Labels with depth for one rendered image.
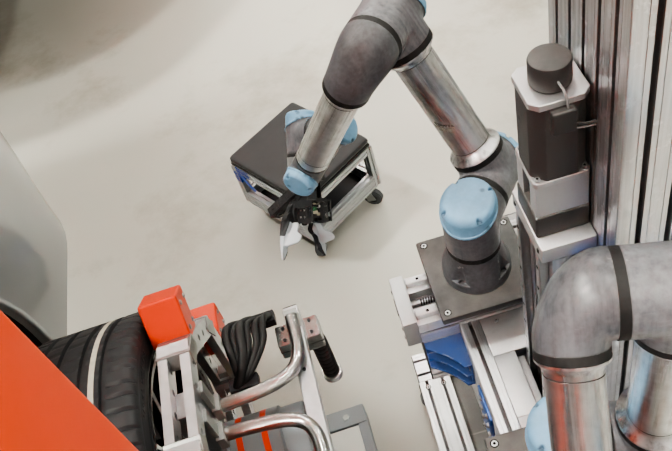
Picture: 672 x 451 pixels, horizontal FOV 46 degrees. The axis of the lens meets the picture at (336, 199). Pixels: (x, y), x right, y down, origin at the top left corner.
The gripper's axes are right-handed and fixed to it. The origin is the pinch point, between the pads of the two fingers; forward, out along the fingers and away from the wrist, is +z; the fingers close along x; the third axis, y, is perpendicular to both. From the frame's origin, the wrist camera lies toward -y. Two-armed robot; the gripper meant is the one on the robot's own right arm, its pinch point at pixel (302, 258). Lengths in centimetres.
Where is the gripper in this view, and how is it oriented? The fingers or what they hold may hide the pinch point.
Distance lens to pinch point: 190.2
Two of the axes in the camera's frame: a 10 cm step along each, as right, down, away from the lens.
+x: 6.4, -0.2, 7.7
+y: 7.7, -0.6, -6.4
